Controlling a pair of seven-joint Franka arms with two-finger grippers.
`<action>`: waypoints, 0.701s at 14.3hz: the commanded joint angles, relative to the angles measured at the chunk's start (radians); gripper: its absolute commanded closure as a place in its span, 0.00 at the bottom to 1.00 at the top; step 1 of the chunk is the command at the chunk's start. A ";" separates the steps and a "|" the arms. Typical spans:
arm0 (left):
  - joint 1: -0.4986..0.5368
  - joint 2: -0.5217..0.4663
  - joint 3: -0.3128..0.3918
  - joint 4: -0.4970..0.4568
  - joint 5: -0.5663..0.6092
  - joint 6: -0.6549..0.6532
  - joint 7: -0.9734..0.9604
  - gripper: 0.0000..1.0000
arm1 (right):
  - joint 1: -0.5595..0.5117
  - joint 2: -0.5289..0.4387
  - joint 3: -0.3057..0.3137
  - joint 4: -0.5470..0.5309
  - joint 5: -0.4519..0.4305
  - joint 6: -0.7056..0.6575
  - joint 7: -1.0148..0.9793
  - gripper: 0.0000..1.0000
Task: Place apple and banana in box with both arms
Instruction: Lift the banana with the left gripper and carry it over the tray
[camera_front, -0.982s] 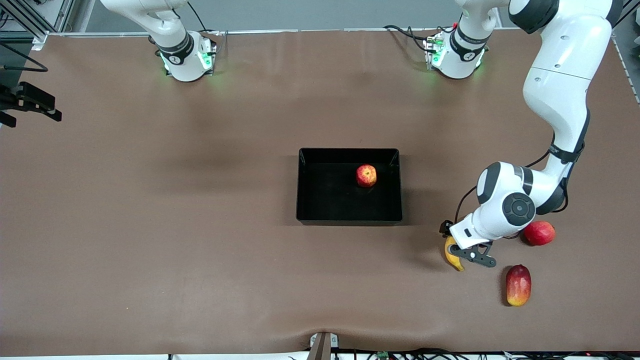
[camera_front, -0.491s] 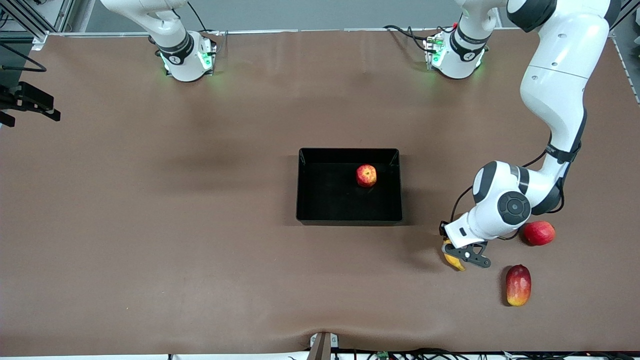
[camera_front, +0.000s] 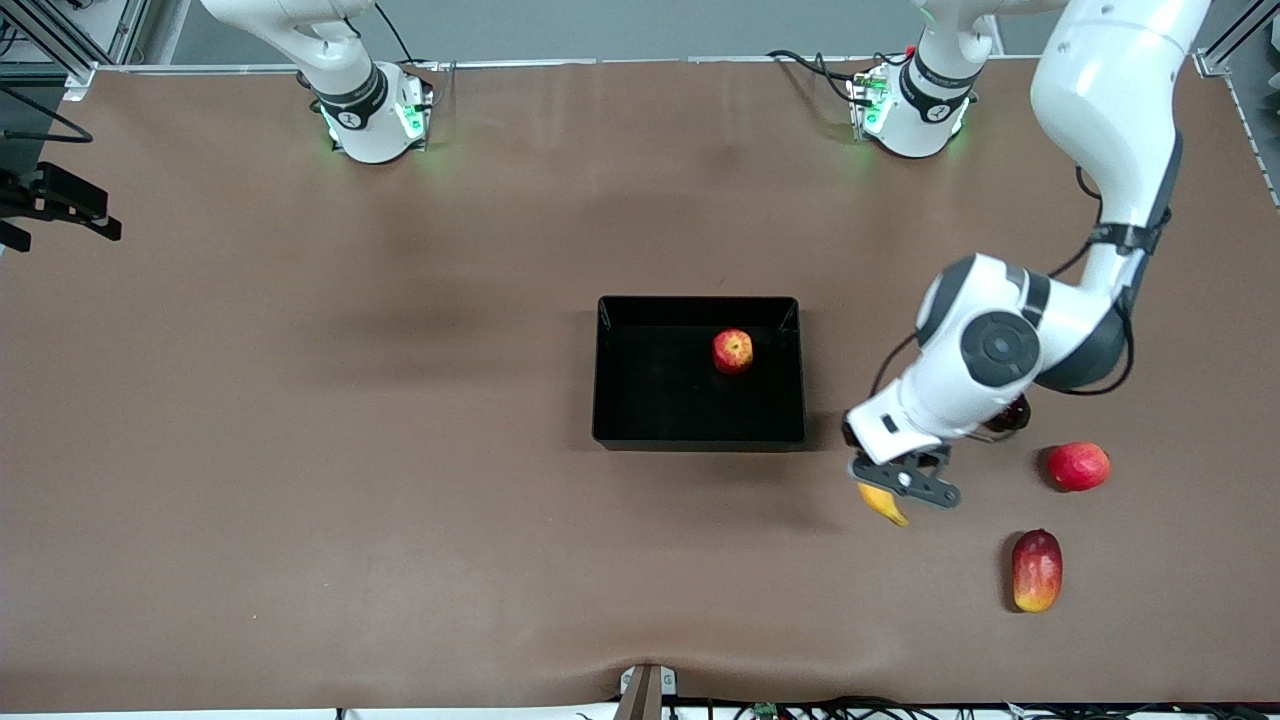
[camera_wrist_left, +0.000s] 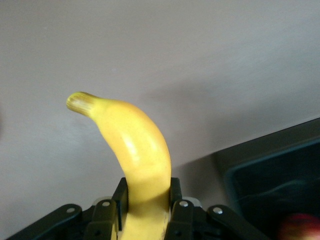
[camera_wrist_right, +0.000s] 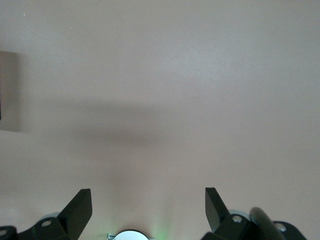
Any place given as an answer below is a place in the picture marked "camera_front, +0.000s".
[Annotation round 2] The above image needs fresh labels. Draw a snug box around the silver table edge rail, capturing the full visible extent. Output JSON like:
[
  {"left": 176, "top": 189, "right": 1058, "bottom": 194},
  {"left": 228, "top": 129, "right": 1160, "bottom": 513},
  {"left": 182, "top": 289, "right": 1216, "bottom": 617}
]
[{"left": 90, "top": 55, "right": 1201, "bottom": 76}]

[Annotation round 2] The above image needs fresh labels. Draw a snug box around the red peach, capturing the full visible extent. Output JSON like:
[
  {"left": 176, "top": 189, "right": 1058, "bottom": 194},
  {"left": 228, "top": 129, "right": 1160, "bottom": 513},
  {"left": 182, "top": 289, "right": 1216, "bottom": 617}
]
[{"left": 1047, "top": 442, "right": 1112, "bottom": 493}]

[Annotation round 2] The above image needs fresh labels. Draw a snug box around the yellow banana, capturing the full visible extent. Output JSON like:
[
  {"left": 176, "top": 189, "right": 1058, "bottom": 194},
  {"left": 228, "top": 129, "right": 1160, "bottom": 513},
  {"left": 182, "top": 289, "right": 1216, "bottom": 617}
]
[{"left": 858, "top": 484, "right": 912, "bottom": 528}]

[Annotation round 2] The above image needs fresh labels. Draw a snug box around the metal table clamp bracket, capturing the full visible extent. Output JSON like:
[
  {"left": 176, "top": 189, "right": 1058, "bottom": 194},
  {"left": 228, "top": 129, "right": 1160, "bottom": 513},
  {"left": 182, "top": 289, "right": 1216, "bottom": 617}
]
[{"left": 612, "top": 663, "right": 681, "bottom": 720}]

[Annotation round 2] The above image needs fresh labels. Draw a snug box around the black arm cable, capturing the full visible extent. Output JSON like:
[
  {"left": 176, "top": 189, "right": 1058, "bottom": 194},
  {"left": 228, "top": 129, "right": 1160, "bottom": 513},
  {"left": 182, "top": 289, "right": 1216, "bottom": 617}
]
[
  {"left": 870, "top": 330, "right": 921, "bottom": 399},
  {"left": 0, "top": 85, "right": 94, "bottom": 143}
]

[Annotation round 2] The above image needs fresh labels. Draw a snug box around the table cover mat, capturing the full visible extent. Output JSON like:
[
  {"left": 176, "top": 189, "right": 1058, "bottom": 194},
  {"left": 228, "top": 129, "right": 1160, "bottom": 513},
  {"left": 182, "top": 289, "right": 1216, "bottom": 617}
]
[{"left": 0, "top": 55, "right": 1280, "bottom": 713}]

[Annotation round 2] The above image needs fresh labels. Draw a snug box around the dark purple plum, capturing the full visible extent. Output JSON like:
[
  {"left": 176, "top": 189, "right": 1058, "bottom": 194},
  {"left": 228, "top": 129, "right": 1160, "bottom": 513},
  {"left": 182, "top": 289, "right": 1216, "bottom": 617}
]
[{"left": 985, "top": 396, "right": 1032, "bottom": 436}]

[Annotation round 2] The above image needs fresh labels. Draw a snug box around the aluminium frame post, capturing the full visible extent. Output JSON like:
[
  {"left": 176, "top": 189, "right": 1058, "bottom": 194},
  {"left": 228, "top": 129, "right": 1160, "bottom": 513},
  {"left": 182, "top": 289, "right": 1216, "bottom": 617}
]
[
  {"left": 0, "top": 0, "right": 151, "bottom": 101},
  {"left": 1195, "top": 0, "right": 1280, "bottom": 209}
]

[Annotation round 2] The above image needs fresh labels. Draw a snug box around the red yellow apple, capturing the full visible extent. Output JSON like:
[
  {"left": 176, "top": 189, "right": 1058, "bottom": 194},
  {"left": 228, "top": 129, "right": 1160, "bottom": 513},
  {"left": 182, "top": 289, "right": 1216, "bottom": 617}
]
[{"left": 712, "top": 329, "right": 755, "bottom": 376}]

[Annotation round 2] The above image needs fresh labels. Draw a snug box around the black base cable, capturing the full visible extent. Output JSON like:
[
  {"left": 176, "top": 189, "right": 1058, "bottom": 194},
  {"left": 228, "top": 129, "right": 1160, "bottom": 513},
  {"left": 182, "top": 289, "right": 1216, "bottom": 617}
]
[{"left": 766, "top": 48, "right": 863, "bottom": 106}]

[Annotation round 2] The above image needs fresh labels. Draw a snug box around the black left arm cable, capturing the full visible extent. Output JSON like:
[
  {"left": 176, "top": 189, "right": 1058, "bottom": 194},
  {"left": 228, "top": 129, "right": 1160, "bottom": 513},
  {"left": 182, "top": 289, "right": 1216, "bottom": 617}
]
[{"left": 870, "top": 330, "right": 921, "bottom": 399}]

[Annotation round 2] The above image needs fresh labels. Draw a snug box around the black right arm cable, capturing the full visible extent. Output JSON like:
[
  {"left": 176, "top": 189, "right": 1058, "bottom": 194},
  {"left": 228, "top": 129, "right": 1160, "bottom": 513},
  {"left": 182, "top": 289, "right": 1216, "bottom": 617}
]
[{"left": 0, "top": 85, "right": 94, "bottom": 143}]

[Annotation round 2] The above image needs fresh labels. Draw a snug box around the black plastic box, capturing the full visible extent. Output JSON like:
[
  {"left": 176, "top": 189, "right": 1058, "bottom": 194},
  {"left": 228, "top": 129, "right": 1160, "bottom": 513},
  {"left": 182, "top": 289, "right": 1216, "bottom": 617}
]
[{"left": 592, "top": 295, "right": 807, "bottom": 452}]

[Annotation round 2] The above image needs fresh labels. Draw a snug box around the red yellow mango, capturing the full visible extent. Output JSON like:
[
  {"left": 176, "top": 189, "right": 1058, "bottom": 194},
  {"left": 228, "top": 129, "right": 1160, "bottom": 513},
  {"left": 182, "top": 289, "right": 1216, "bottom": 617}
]
[{"left": 1010, "top": 528, "right": 1064, "bottom": 614}]

